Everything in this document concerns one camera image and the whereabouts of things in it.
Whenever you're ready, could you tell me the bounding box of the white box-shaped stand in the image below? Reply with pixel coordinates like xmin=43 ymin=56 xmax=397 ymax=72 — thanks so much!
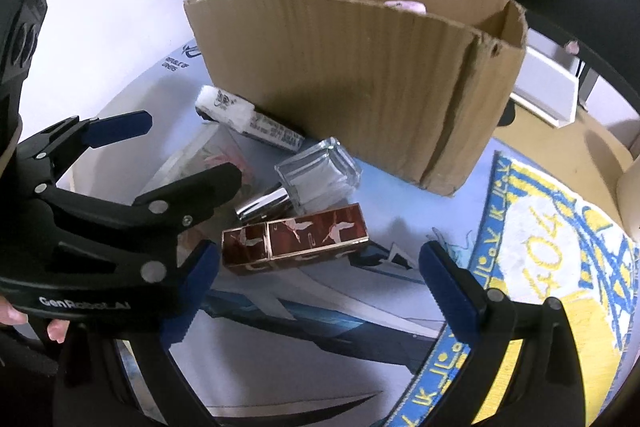
xmin=510 ymin=44 xmax=581 ymax=128

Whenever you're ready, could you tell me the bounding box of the black round stand base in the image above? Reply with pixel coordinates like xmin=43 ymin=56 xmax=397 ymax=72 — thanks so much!
xmin=495 ymin=94 xmax=521 ymax=132

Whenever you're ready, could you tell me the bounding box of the person's left forearm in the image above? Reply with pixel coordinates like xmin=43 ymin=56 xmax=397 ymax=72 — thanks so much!
xmin=0 ymin=324 xmax=61 ymax=427

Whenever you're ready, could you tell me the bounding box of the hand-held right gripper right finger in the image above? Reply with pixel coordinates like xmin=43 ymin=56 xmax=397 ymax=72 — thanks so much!
xmin=419 ymin=241 xmax=586 ymax=427

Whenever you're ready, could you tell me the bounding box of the yellow blue towel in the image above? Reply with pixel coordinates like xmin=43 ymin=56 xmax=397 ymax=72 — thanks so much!
xmin=372 ymin=150 xmax=640 ymax=427

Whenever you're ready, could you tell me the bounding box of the pink printed pencil case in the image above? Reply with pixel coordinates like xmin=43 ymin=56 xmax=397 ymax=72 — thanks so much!
xmin=384 ymin=0 xmax=428 ymax=16

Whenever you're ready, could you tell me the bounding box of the white tube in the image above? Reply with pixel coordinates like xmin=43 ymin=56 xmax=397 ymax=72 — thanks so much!
xmin=195 ymin=85 xmax=307 ymax=152

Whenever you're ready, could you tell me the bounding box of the red patterned lipstick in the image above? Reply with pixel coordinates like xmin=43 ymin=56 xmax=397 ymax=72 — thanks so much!
xmin=221 ymin=203 xmax=371 ymax=277

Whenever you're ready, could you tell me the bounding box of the brown cardboard box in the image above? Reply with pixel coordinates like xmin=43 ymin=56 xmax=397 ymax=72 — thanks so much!
xmin=182 ymin=0 xmax=530 ymax=198

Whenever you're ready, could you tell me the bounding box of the printed desk mat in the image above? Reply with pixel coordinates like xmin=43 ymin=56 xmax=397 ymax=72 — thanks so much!
xmin=70 ymin=42 xmax=501 ymax=427

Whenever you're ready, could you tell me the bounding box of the person's left hand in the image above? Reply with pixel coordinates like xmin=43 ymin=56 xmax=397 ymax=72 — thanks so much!
xmin=0 ymin=297 xmax=68 ymax=345

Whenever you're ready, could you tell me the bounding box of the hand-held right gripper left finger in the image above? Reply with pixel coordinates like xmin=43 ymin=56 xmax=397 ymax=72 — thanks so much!
xmin=55 ymin=241 xmax=221 ymax=427

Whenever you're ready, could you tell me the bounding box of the cream printed mug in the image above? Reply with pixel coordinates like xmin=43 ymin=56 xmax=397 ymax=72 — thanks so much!
xmin=615 ymin=157 xmax=640 ymax=228

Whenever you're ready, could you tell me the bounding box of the glass perfume bottle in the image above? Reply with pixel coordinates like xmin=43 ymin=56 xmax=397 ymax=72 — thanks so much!
xmin=234 ymin=137 xmax=362 ymax=224

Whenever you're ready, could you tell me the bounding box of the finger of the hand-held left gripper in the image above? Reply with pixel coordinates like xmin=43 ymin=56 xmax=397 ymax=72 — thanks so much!
xmin=17 ymin=109 xmax=153 ymax=180
xmin=37 ymin=161 xmax=244 ymax=286

